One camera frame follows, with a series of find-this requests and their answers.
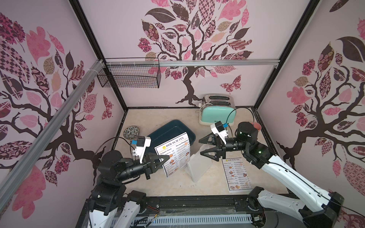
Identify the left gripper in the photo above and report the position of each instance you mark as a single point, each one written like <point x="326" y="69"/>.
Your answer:
<point x="153" y="166"/>

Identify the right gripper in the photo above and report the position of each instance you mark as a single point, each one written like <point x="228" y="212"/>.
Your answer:
<point x="221" y="146"/>

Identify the clear acrylic menu holder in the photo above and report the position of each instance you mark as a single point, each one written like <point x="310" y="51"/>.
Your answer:
<point x="198" y="165"/>

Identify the new menu sheet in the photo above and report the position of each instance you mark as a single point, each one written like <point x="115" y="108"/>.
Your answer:
<point x="178" y="150"/>

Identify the old menu sheet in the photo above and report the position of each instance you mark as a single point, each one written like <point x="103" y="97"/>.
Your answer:
<point x="236" y="175"/>

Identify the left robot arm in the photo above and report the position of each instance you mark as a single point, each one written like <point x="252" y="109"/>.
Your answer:
<point x="108" y="207"/>

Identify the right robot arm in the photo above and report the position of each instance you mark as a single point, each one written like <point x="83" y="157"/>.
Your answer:
<point x="313" y="206"/>

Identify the teal plastic tray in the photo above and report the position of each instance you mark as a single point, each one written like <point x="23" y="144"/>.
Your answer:
<point x="169" y="131"/>

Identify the mint green toaster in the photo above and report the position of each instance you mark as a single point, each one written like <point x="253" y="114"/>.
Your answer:
<point x="215" y="108"/>

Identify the small patterned bowl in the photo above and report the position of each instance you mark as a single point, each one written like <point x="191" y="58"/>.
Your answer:
<point x="131" y="132"/>

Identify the pink plastic cup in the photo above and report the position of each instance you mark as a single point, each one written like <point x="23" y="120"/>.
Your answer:
<point x="257" y="126"/>

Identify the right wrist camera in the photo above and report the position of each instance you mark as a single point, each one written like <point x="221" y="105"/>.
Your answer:
<point x="219" y="129"/>

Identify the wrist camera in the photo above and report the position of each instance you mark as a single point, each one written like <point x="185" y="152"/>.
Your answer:
<point x="219" y="129"/>
<point x="141" y="143"/>

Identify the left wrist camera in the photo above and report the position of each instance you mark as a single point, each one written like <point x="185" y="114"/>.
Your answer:
<point x="141" y="143"/>

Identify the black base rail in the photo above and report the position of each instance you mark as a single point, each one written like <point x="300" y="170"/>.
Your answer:
<point x="195" y="205"/>

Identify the white slotted cable duct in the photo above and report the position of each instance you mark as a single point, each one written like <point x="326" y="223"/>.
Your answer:
<point x="184" y="221"/>

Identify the black wire basket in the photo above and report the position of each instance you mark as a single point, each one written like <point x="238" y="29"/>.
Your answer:
<point x="131" y="73"/>

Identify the aluminium rail back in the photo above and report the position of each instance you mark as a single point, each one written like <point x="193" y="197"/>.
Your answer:
<point x="212" y="63"/>

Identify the aluminium rail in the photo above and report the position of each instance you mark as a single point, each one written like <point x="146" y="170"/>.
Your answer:
<point x="212" y="63"/>
<point x="17" y="175"/>

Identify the aluminium rail left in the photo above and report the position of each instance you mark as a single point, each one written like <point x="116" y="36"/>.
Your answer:
<point x="17" y="175"/>

